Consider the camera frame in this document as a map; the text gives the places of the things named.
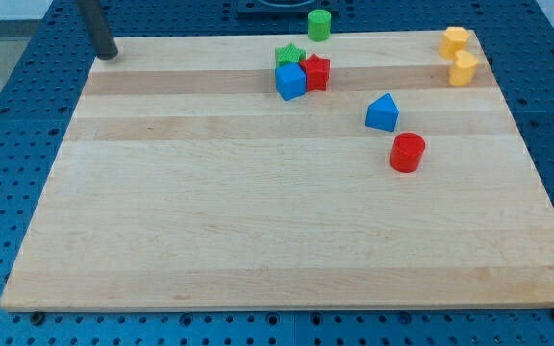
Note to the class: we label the light wooden board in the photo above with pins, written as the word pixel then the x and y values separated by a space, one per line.
pixel 185 182

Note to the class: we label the yellow hexagon block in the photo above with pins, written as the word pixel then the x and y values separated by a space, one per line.
pixel 453 39

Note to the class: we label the blue triangular prism block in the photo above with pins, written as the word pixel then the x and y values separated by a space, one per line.
pixel 382 114

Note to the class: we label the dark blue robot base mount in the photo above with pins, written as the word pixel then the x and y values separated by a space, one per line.
pixel 261 8

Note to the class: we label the yellow heart block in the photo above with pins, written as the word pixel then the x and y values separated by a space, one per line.
pixel 463 69

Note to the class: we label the red cylinder block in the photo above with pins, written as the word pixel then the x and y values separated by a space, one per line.
pixel 406 152

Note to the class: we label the black cylindrical robot arm stylus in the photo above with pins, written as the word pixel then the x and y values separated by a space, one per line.
pixel 98 29

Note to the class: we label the green star block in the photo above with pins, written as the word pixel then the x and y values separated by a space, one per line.
pixel 289 54

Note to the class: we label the red star block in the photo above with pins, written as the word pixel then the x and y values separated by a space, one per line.
pixel 317 70

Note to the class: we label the green cylinder block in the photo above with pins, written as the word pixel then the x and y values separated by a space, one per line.
pixel 319 25

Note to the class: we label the blue cube block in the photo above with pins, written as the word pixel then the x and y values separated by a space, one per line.
pixel 290 80

